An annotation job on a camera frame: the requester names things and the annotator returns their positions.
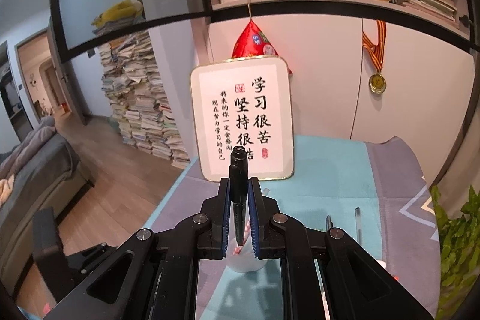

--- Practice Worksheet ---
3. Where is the grey sofa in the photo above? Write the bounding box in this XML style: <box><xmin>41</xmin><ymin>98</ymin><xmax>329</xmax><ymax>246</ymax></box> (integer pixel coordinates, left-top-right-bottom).
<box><xmin>0</xmin><ymin>115</ymin><xmax>94</xmax><ymax>292</ymax></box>

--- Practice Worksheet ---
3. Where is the clear gel pen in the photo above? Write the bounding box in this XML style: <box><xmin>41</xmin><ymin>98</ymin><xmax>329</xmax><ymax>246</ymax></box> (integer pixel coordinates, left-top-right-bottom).
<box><xmin>354</xmin><ymin>208</ymin><xmax>364</xmax><ymax>246</ymax></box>

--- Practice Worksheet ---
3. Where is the tall pile of books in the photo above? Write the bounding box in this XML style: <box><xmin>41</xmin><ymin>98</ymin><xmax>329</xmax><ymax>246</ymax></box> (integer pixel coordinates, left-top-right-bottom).
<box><xmin>92</xmin><ymin>14</ymin><xmax>192</xmax><ymax>171</ymax></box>

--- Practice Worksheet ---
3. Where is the wooden door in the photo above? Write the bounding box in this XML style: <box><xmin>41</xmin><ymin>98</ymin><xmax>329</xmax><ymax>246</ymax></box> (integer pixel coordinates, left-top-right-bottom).
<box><xmin>44</xmin><ymin>64</ymin><xmax>64</xmax><ymax>108</ymax></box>

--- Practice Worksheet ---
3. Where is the red and white pen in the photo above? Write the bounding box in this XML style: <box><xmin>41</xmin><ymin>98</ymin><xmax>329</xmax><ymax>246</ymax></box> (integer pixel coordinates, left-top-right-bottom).
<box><xmin>232</xmin><ymin>223</ymin><xmax>252</xmax><ymax>258</ymax></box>

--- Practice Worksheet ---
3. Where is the green potted plant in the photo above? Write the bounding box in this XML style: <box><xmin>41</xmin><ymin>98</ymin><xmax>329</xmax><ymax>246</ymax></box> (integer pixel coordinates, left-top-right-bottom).
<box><xmin>429</xmin><ymin>185</ymin><xmax>480</xmax><ymax>320</ymax></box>

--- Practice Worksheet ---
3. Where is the framed calligraphy sign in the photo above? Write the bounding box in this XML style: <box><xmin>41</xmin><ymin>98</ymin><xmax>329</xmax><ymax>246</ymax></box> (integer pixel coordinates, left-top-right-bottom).
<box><xmin>189</xmin><ymin>55</ymin><xmax>295</xmax><ymax>182</ymax></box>

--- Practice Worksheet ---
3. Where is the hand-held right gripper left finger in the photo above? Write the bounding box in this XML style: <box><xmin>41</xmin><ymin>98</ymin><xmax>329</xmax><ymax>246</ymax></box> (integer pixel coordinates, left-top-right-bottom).
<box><xmin>43</xmin><ymin>178</ymin><xmax>231</xmax><ymax>320</ymax></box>

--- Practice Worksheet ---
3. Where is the white bookshelf cabinet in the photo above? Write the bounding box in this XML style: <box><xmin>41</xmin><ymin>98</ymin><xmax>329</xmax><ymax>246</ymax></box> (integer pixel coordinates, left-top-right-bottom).
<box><xmin>199</xmin><ymin>0</ymin><xmax>474</xmax><ymax>141</ymax></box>

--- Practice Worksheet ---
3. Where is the slanted pile of books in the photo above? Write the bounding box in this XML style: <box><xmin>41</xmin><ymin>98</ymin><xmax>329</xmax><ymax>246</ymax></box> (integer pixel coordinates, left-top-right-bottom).
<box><xmin>394</xmin><ymin>0</ymin><xmax>459</xmax><ymax>29</ymax></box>

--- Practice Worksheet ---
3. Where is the red fabric pendant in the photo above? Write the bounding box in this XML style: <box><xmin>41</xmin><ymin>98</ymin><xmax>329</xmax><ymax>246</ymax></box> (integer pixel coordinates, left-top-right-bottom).
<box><xmin>230</xmin><ymin>18</ymin><xmax>293</xmax><ymax>75</ymax></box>

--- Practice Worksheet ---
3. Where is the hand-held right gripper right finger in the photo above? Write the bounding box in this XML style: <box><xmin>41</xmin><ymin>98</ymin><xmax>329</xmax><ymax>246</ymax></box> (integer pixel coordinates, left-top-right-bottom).
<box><xmin>249</xmin><ymin>178</ymin><xmax>436</xmax><ymax>320</ymax></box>

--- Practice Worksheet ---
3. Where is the gold medal with striped ribbon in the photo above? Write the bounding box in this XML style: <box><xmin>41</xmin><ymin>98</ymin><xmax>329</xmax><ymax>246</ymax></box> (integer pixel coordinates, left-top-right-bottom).
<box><xmin>361</xmin><ymin>20</ymin><xmax>388</xmax><ymax>95</ymax></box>

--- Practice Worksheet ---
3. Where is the black marker pen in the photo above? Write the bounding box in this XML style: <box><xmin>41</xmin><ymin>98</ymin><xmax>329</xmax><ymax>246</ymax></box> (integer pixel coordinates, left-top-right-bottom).
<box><xmin>229</xmin><ymin>146</ymin><xmax>250</xmax><ymax>246</ymax></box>

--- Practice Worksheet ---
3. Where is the frosted white cup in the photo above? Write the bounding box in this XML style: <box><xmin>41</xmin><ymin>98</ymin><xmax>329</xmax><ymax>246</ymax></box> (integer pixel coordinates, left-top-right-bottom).
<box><xmin>226</xmin><ymin>230</ymin><xmax>269</xmax><ymax>274</ymax></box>

